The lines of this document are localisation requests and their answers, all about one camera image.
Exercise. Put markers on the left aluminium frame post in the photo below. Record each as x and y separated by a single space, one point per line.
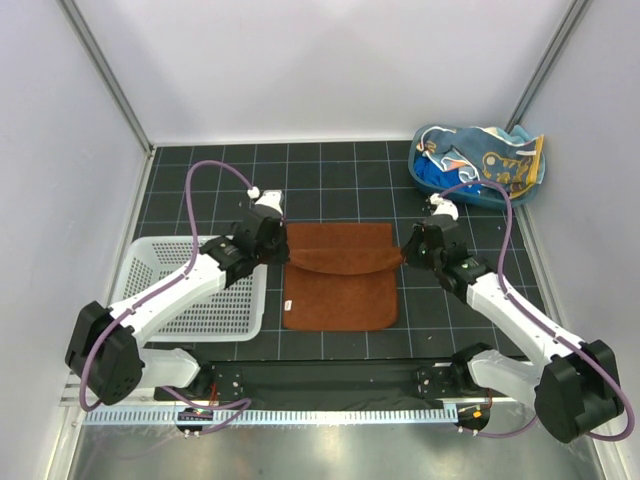
88 41

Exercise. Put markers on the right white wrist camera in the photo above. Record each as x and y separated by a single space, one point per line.
439 205

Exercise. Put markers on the brown towel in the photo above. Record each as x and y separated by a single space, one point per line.
341 277

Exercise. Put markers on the aluminium front rail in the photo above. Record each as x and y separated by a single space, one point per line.
70 394

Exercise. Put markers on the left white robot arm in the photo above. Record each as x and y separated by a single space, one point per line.
107 349

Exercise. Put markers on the slotted cable duct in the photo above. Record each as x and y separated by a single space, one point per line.
182 415

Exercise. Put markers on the white perforated plastic basket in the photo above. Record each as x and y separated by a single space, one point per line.
232 315

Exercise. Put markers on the aluminium frame post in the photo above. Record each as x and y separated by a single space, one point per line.
88 41
561 37

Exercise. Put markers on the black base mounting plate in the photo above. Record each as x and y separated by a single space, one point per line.
331 385

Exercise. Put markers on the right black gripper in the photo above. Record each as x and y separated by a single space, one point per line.
409 252

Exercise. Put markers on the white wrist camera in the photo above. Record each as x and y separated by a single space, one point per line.
439 205
266 204

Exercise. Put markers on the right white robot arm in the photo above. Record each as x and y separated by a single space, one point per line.
571 386

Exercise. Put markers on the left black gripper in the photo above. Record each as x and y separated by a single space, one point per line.
282 255

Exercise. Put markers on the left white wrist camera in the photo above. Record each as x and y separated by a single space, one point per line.
266 204

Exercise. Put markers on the bright blue cloth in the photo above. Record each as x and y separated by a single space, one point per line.
431 174

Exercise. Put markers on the right aluminium frame post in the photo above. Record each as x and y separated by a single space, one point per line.
561 37

